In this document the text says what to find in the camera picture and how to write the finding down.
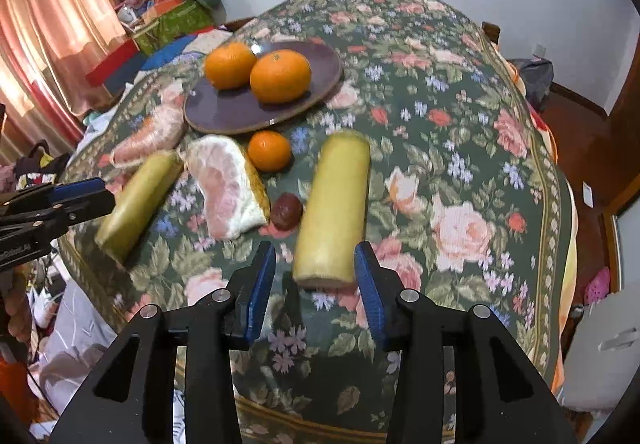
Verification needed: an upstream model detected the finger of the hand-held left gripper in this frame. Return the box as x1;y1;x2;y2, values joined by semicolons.
10;177;107;213
20;190;117;238

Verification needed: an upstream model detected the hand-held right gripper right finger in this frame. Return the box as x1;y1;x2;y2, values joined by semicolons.
354;240;581;444

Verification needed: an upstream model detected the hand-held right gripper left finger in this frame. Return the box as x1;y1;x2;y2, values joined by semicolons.
47;240;277;444

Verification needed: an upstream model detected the short peeled banana piece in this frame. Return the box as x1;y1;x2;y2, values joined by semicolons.
95;150;185;265

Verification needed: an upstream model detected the dark red grape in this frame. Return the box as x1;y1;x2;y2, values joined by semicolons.
270;192;304;230

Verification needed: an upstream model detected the pink pomelo segment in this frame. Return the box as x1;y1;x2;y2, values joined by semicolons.
109;104;190;169

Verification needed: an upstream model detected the long peeled banana piece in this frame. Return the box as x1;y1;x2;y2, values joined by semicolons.
292;128;371;290

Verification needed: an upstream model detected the pomelo piece with peel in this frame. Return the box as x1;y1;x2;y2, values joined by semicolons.
185;134;271;241

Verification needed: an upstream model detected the small mandarin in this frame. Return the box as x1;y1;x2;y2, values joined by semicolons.
247;130;293;173

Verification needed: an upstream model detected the purple round plate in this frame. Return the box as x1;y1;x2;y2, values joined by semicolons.
183;40;344;135

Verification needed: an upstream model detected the large orange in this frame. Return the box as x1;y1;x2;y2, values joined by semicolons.
249;49;312;105
204;41;258;91

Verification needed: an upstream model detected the person's left hand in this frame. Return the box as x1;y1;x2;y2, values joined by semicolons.
0;286;31;355

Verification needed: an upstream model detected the black cartoon print bag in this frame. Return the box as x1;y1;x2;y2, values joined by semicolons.
15;141;71;190

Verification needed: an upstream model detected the white crumpled bedsheet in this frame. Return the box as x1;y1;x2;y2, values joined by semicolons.
30;274;121;425

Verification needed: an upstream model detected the red box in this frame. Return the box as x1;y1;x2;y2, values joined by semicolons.
85;40;143;87

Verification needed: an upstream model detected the floral blanket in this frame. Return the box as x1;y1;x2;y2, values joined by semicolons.
57;0;581;444

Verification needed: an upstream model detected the pink curtain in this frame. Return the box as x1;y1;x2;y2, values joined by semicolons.
0;0;131;160

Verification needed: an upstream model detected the green box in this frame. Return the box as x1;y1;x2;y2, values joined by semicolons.
132;0;216;56

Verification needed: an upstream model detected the pink slipper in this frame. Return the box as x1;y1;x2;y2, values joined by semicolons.
585;266;612;307

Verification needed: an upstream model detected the white door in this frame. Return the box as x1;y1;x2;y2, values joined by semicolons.
607;204;640;297

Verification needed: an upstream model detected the grey bag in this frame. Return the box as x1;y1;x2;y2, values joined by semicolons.
510;58;554;111

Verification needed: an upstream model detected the wooden door frame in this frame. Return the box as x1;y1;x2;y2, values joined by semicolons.
595;24;640;225

